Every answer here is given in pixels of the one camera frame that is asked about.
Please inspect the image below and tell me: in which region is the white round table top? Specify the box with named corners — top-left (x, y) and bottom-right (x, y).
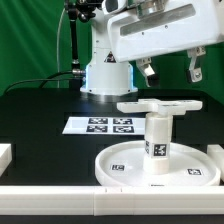
top-left (95, 140), bottom-right (221, 187)

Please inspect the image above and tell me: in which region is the grey cable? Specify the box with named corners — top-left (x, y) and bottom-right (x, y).
top-left (56, 7), bottom-right (67, 89)

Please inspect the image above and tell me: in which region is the white cross-shaped table base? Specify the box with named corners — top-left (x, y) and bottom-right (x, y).
top-left (117, 99), bottom-right (203, 116)

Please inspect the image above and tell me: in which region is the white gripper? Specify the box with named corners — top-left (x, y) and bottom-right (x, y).
top-left (107, 0), bottom-right (224, 87)

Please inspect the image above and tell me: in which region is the black cable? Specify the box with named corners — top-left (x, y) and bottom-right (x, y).
top-left (3, 70), bottom-right (75, 94)

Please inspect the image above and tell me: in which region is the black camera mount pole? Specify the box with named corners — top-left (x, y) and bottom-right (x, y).
top-left (64, 0), bottom-right (103, 91)

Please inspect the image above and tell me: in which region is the white marker sheet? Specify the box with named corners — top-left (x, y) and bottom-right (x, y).
top-left (63, 117), bottom-right (145, 135)

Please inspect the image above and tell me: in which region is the white front barrier rail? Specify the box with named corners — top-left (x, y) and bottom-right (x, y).
top-left (0, 186), bottom-right (224, 216)

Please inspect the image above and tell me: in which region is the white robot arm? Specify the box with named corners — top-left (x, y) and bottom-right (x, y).
top-left (81, 0), bottom-right (224, 96)

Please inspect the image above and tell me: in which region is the white left barrier block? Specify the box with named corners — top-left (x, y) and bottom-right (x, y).
top-left (0, 144), bottom-right (12, 176)

